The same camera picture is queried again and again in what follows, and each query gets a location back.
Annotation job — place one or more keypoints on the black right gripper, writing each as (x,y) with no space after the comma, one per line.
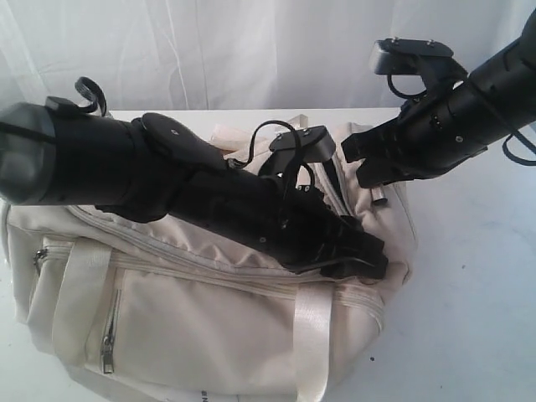
(427,140)

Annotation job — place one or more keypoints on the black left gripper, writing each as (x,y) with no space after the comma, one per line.
(298,230)

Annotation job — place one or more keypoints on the cream white duffel bag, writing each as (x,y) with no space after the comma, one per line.
(165,310)

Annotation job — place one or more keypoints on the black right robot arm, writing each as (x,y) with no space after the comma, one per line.
(506,81)

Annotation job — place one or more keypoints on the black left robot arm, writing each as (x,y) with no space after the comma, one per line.
(154,166)

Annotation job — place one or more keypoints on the white backdrop curtain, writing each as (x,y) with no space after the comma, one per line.
(208,55)

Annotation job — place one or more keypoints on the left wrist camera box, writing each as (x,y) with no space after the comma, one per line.
(317,146)

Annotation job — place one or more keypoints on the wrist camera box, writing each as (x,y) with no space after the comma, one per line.
(317,146)
(395,56)

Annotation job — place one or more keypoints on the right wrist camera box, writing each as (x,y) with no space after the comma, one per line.
(395,56)

